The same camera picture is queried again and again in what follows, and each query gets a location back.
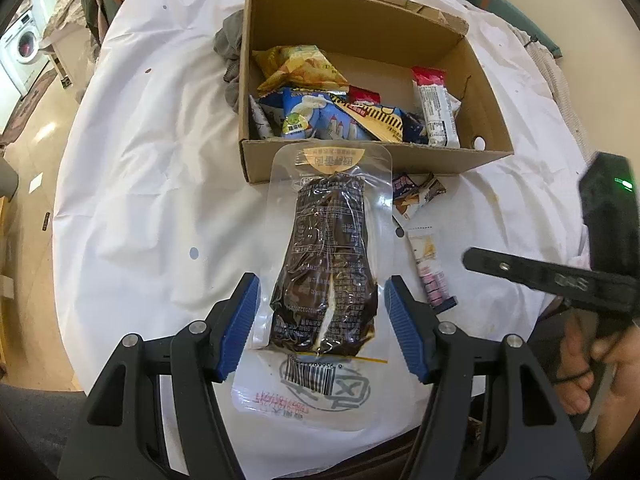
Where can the cardboard box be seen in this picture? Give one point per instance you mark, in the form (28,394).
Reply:
(380,25)

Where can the brown chocolate wrapper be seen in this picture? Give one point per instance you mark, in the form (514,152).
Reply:
(415,192)

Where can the person's right hand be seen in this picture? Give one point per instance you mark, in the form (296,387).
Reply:
(575,350)

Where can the red black snack packet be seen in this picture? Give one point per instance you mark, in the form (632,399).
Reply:
(362,95)

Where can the white paper sheet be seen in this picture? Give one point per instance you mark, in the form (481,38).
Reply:
(36,182)

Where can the grey trash bin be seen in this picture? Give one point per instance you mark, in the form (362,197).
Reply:
(6,177)

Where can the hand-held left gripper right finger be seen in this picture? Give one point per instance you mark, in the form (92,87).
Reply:
(405,325)

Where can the rolled green mat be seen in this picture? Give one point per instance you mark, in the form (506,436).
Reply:
(505,10)

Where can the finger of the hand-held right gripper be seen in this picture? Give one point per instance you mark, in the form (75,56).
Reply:
(530,272)

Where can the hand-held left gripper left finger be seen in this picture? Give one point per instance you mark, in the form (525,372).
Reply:
(240,325)

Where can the blue yellow lion snack packet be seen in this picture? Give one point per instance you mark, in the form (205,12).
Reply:
(385,120)

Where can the grey cloth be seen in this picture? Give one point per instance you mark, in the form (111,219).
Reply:
(227,40)

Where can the white washing machine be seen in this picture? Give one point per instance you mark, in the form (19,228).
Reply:
(25,47)

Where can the low white cabinet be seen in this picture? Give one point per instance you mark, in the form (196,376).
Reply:
(70,62)

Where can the pink white snack bar packet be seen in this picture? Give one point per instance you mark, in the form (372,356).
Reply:
(430,270)

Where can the patterned floor rug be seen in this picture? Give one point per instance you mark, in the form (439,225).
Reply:
(25,110)

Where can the clear packet of dark food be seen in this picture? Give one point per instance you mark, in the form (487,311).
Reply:
(325,270)

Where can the yellow orange snack packet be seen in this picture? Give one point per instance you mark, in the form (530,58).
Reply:
(300,67)

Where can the small black floor item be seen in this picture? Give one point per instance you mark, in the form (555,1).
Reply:
(45,221)

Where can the brown patterned blanket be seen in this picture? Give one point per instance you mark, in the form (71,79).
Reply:
(65,10)

